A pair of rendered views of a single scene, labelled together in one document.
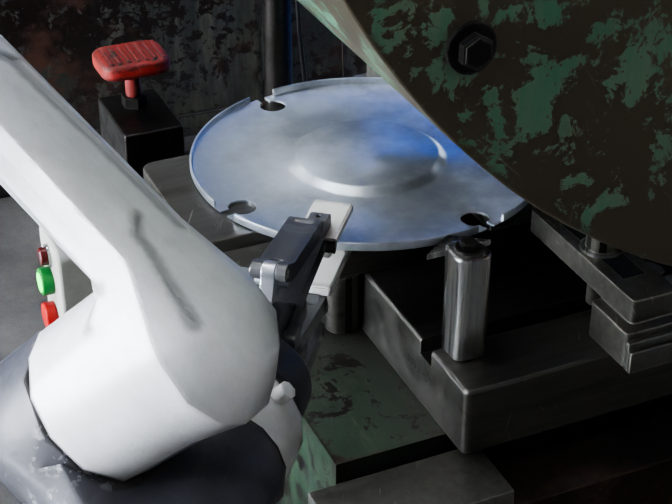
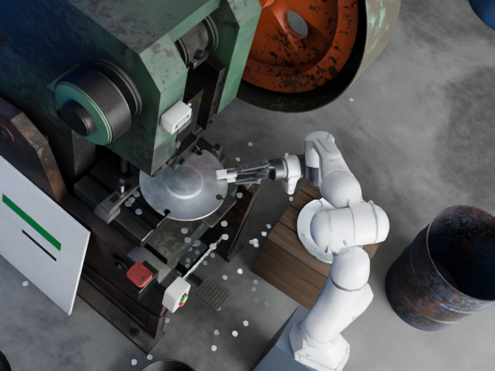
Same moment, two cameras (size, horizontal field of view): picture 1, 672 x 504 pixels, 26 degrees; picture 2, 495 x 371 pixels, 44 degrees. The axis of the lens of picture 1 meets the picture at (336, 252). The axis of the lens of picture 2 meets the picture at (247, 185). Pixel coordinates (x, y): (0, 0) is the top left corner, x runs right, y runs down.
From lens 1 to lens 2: 2.21 m
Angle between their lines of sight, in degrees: 84
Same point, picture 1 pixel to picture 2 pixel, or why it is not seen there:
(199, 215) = (226, 204)
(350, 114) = (163, 192)
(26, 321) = not seen: outside the picture
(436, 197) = (194, 162)
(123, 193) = (324, 140)
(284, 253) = (257, 163)
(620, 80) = not seen: hidden behind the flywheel
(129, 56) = (141, 272)
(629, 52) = not seen: hidden behind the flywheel
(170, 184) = (216, 216)
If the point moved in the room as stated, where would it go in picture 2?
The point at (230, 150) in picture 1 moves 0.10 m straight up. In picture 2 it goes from (195, 210) to (199, 196)
